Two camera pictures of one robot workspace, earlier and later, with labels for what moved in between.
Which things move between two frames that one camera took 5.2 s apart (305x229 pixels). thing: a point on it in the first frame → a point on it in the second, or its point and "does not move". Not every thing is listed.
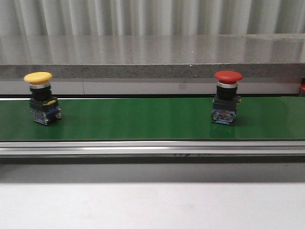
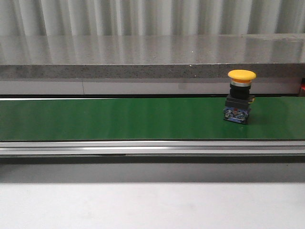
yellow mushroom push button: [44, 107] → [238, 103]
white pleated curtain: [56, 17] does not move
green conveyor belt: [258, 118] does not move
